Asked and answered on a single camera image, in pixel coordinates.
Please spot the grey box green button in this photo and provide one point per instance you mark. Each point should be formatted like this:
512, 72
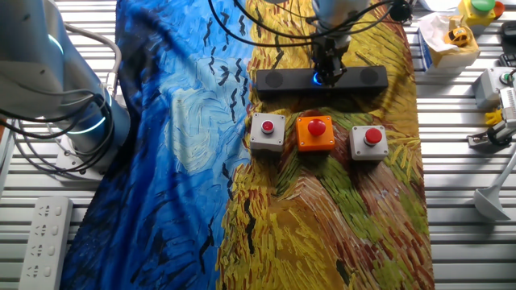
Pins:
488, 86

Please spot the yellow box green button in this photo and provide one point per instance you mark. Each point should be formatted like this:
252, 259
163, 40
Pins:
473, 16

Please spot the yellow box with toy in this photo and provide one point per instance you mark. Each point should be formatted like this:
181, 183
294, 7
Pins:
451, 60

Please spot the white tissue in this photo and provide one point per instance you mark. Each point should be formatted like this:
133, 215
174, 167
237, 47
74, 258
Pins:
433, 28

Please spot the white power strip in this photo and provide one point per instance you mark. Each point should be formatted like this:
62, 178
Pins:
44, 241

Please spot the painted blue yellow tablecloth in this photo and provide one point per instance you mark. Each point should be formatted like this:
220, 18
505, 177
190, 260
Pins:
181, 141

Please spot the grey box large red button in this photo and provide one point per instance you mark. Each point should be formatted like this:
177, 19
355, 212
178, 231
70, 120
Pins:
369, 152

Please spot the grey box small red button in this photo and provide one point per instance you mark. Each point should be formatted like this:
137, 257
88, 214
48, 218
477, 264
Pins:
267, 139

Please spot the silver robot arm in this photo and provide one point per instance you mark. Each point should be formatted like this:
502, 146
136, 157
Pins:
40, 60

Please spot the white paper sheet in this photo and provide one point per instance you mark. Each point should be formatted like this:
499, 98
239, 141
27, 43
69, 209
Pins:
439, 4

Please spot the small black device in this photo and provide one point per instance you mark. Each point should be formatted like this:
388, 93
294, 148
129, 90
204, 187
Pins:
508, 30
508, 59

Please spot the yellow toy car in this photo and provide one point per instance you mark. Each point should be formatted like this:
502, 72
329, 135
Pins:
457, 37

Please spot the black speaker bar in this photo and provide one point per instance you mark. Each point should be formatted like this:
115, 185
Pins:
290, 80

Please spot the metal camera bracket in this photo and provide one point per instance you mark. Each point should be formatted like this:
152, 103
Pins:
479, 139

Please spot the silver depth camera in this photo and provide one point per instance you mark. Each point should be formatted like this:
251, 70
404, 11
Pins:
508, 104

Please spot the blue-lit speaker volume knob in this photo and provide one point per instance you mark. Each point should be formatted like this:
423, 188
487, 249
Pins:
316, 79

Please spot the small yellow plastic piece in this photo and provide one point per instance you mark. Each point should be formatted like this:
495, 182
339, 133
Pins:
493, 117

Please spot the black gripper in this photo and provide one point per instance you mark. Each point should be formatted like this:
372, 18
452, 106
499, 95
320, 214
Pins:
329, 50

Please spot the orange box red mushroom button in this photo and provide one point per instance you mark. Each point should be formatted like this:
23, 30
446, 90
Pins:
316, 141

